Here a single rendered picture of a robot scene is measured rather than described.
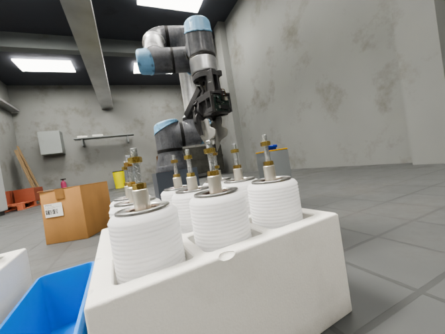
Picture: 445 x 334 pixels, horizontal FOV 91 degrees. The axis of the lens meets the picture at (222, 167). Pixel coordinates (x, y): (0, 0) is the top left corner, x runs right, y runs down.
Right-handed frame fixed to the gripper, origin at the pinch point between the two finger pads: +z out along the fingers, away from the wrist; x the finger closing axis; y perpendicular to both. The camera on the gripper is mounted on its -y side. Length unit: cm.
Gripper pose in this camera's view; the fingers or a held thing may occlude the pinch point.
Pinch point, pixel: (212, 147)
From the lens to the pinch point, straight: 64.0
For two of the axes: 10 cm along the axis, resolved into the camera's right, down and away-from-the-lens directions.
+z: 1.6, 9.9, 0.2
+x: 7.6, -1.3, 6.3
